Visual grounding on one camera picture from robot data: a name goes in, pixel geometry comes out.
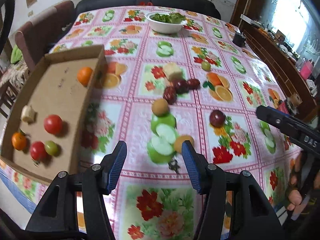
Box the large orange with leaf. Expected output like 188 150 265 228
11 129 29 151

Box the dark plum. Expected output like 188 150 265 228
209 109 226 128

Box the white cube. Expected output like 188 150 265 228
163 62 183 81
21 105 36 124

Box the brown kiwi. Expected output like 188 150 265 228
151 98 170 116
173 135 194 153

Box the green grape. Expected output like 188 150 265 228
44 140 59 156
201 61 211 72

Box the small orange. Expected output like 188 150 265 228
77 67 93 87

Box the right hand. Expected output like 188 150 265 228
285 173 303 211

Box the red jar with lid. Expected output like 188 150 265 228
277 93 302 116

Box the green grape in box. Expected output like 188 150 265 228
44 140 59 156

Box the red tomato with stem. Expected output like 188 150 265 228
30 141 48 164

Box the pink container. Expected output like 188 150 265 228
299 59 314 80

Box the wooden sideboard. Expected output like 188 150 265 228
229 0 320 123

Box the shallow cardboard box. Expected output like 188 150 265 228
1 45 106 185

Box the small black box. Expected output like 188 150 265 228
232 32 246 48

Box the small wooden stool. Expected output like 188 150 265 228
0 81 18 110

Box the patterned seat cover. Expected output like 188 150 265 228
0 60 30 92

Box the floral fruit tablecloth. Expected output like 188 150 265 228
0 6 304 240

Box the green cushion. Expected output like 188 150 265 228
10 45 23 64

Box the maroon armchair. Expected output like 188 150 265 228
15 0 75 72

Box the white bowl of greens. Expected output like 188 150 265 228
146 11 187 34

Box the black sofa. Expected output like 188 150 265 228
70 0 221 23

